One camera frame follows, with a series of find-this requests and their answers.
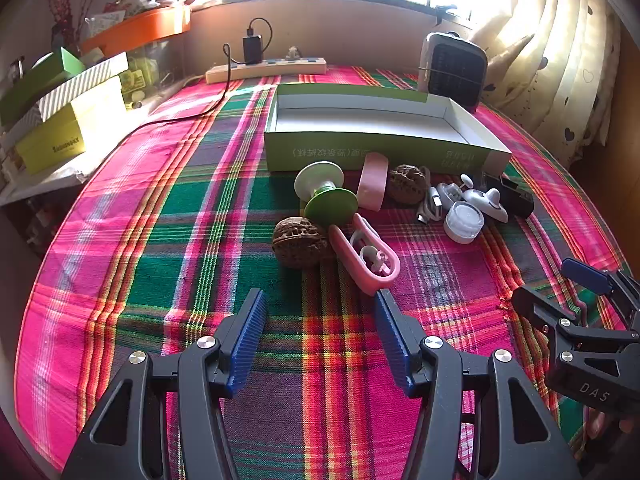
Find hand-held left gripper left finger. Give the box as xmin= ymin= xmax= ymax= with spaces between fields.
xmin=60 ymin=287 xmax=268 ymax=480

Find yellow green packet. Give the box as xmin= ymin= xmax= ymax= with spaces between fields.
xmin=122 ymin=57 xmax=161 ymax=96

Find white plastic sheet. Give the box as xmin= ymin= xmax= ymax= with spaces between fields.
xmin=0 ymin=157 xmax=96 ymax=206

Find small clear white jar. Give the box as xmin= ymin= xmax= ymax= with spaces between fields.
xmin=443 ymin=201 xmax=485 ymax=244

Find green box lid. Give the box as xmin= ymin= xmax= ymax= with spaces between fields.
xmin=0 ymin=47 xmax=86 ymax=128

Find black power cord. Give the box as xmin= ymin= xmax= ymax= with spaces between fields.
xmin=144 ymin=42 xmax=233 ymax=127

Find white grey desk heater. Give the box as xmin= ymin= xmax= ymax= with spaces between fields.
xmin=417 ymin=31 xmax=488 ymax=111

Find red flower branches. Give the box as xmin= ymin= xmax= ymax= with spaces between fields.
xmin=42 ymin=0 xmax=81 ymax=56

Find black rectangular device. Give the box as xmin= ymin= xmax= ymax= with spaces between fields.
xmin=486 ymin=174 xmax=535 ymax=219

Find green cardboard box tray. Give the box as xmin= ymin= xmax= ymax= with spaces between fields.
xmin=263 ymin=84 xmax=512 ymax=174

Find yellow green box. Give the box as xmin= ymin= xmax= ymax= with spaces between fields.
xmin=15 ymin=77 xmax=128 ymax=176

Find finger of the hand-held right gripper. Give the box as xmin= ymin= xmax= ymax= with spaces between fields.
xmin=560 ymin=257 xmax=640 ymax=331
xmin=511 ymin=285 xmax=640 ymax=348

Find person's right hand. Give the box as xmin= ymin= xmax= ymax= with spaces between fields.
xmin=585 ymin=407 xmax=636 ymax=441

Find green white spool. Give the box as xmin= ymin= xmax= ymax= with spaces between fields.
xmin=293 ymin=161 xmax=360 ymax=222

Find striped white box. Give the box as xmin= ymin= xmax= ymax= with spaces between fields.
xmin=37 ymin=51 xmax=130 ymax=121

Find beige power strip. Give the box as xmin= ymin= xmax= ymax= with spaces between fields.
xmin=206 ymin=56 xmax=327 ymax=84

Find brown walnut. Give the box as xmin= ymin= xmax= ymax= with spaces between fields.
xmin=271 ymin=216 xmax=331 ymax=271
xmin=387 ymin=164 xmax=432 ymax=206

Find black charger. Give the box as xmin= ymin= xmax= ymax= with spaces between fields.
xmin=242 ymin=35 xmax=264 ymax=64

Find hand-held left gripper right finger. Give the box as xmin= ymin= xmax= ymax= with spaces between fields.
xmin=374 ymin=289 xmax=583 ymax=480

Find cream heart print curtain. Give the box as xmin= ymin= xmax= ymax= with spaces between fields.
xmin=470 ymin=0 xmax=623 ymax=161

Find white USB cable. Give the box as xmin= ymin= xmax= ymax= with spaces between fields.
xmin=415 ymin=186 xmax=446 ymax=226

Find pink oval case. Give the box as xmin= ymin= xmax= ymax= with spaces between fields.
xmin=356 ymin=152 xmax=390 ymax=211

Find pile of assorted packets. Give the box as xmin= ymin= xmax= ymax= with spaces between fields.
xmin=85 ymin=0 xmax=193 ymax=36

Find orange tray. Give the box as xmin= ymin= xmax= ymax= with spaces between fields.
xmin=80 ymin=5 xmax=192 ymax=56

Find black charger cable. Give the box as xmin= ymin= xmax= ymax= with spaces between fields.
xmin=247 ymin=17 xmax=274 ymax=63

